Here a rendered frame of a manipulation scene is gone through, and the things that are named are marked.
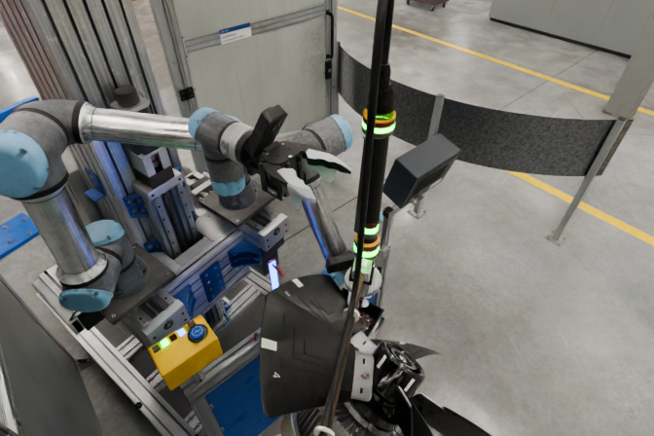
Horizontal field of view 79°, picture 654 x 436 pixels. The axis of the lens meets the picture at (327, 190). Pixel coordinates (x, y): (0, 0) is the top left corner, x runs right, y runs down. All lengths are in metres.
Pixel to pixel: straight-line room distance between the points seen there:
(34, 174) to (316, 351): 0.63
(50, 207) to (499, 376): 2.14
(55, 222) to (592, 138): 2.56
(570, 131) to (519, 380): 1.39
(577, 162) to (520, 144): 0.37
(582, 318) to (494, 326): 0.53
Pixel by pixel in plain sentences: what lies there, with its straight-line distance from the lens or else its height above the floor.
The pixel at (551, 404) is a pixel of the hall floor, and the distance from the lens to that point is 2.49.
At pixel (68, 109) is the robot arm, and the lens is 1.03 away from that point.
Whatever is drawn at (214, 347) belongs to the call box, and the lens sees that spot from 1.21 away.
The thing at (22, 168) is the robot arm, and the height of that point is 1.63.
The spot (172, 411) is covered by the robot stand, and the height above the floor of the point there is 0.23.
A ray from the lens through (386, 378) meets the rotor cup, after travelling 0.92.
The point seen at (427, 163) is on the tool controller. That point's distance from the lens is 1.46.
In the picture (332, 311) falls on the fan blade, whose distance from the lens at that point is 1.05.
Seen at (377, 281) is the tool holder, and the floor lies 1.46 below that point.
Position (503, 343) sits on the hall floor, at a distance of 2.56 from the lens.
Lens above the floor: 2.08
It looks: 41 degrees down
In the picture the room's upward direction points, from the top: straight up
